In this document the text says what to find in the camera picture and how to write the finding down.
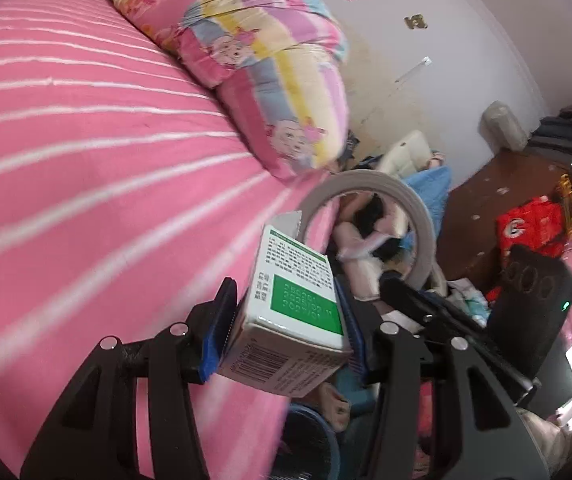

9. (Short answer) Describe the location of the blue towel on chair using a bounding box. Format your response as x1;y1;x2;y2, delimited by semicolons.
403;166;452;236

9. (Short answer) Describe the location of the black garment on chair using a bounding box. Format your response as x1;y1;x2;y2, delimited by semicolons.
352;194;414;262

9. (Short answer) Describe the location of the brown wooden cabinet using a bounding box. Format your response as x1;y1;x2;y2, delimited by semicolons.
437;151;564;292

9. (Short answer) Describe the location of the pink cartoon pillow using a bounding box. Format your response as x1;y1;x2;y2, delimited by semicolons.
110;0;197;56

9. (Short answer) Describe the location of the pink striped bed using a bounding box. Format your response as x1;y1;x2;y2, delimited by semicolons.
0;0;323;471

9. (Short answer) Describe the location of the white tape roll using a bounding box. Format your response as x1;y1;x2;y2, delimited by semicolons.
296;170;437;290

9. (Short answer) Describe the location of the dark blue trash bin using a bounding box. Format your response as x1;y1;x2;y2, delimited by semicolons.
268;403;340;480

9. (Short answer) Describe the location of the green white medicine box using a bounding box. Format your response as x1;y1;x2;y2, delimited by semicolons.
218;211;351;399

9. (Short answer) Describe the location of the person's right hand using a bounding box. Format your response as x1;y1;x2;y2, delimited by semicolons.
517;408;572;476

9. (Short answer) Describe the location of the red plastic bag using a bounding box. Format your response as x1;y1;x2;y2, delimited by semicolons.
495;195;566;266

